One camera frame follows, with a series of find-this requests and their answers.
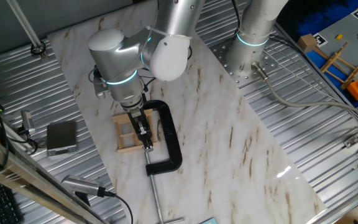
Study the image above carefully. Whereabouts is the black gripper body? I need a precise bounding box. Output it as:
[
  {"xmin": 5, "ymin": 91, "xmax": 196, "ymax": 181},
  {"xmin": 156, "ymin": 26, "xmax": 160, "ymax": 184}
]
[{"xmin": 125, "ymin": 108, "xmax": 152, "ymax": 138}]

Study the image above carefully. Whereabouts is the black C-clamp with screw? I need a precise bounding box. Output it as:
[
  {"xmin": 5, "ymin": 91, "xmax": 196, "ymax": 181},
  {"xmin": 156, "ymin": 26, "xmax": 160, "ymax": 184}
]
[{"xmin": 134, "ymin": 99, "xmax": 186, "ymax": 224}]

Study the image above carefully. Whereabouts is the marble pattern board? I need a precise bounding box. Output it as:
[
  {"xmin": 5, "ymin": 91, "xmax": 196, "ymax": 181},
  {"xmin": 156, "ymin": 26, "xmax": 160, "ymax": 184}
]
[{"xmin": 47, "ymin": 0, "xmax": 328, "ymax": 224}]

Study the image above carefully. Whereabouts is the aluminium pole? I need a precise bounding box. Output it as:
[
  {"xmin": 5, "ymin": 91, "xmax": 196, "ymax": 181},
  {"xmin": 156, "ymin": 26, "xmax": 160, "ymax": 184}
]
[{"xmin": 6, "ymin": 0, "xmax": 45, "ymax": 47}]

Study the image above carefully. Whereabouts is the cardboard block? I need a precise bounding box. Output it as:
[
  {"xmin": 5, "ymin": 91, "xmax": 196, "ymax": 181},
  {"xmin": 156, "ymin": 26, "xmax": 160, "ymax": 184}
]
[{"xmin": 296, "ymin": 33, "xmax": 318, "ymax": 54}]

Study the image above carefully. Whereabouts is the wooden easel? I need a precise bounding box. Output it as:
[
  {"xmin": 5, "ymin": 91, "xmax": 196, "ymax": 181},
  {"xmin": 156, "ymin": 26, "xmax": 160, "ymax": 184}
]
[{"xmin": 320, "ymin": 42, "xmax": 358, "ymax": 90}]

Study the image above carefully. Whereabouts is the blue foam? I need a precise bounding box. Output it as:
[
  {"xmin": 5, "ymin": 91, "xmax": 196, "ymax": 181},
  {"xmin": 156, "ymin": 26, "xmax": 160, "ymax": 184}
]
[{"xmin": 296, "ymin": 0, "xmax": 358, "ymax": 37}]

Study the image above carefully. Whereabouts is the grey brick baseplate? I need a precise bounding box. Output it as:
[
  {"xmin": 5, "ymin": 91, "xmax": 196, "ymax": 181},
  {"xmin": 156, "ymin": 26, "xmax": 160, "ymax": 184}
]
[{"xmin": 305, "ymin": 9, "xmax": 358, "ymax": 106}]

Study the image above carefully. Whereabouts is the wooden window frame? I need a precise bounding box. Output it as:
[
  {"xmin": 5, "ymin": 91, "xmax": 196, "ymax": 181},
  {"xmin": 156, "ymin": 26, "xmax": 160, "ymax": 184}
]
[{"xmin": 111, "ymin": 108, "xmax": 160, "ymax": 154}]

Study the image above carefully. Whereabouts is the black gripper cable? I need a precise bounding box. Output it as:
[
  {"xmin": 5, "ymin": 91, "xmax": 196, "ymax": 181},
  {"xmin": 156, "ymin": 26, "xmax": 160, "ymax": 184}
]
[{"xmin": 88, "ymin": 63, "xmax": 158, "ymax": 94}]

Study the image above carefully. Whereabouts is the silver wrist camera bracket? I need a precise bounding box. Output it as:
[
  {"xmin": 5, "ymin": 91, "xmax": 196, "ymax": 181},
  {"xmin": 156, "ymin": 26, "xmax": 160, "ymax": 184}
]
[{"xmin": 93, "ymin": 67, "xmax": 110, "ymax": 100}]

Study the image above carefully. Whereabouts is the large silver camera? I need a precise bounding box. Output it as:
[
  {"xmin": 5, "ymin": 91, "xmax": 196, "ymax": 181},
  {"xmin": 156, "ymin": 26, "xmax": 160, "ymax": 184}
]
[{"xmin": 61, "ymin": 174, "xmax": 107, "ymax": 197}]

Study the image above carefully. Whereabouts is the black camera stand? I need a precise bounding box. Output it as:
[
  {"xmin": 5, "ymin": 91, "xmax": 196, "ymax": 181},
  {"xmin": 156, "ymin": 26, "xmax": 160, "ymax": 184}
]
[{"xmin": 75, "ymin": 191, "xmax": 91, "ymax": 207}]

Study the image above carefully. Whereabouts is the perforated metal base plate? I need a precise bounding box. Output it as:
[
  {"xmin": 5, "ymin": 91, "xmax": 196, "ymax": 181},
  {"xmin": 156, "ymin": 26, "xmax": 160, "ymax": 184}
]
[{"xmin": 209, "ymin": 39, "xmax": 279, "ymax": 86}]

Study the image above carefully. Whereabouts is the black camera mount cable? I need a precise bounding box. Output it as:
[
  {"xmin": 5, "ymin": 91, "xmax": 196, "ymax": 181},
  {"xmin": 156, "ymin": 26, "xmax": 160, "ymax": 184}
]
[{"xmin": 9, "ymin": 130, "xmax": 39, "ymax": 156}]

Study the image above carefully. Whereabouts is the small silver camera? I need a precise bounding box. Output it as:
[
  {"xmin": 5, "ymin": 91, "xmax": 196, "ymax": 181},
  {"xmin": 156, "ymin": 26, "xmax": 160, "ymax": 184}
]
[{"xmin": 20, "ymin": 110, "xmax": 36, "ymax": 135}]

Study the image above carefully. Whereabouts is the aluminium frame beam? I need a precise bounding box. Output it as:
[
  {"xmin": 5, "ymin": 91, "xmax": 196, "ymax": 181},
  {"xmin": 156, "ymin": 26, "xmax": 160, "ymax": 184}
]
[{"xmin": 0, "ymin": 129, "xmax": 105, "ymax": 224}]

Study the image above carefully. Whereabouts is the black ring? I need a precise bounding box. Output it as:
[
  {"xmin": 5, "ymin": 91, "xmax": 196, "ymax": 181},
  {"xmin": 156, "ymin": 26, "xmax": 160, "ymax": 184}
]
[{"xmin": 30, "ymin": 40, "xmax": 47, "ymax": 57}]

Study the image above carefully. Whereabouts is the black cable bundle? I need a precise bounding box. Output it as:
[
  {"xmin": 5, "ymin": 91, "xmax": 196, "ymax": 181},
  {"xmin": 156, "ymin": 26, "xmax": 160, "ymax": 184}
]
[{"xmin": 231, "ymin": 0, "xmax": 242, "ymax": 35}]

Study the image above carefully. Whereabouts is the thick grey cable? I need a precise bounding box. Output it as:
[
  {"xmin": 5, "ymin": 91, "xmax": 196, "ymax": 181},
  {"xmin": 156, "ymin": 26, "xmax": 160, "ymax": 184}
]
[{"xmin": 250, "ymin": 61, "xmax": 358, "ymax": 125}]

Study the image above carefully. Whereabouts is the metal corner bracket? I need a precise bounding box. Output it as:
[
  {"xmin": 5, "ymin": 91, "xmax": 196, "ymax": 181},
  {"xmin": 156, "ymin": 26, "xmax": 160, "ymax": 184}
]
[{"xmin": 343, "ymin": 135, "xmax": 358, "ymax": 149}]

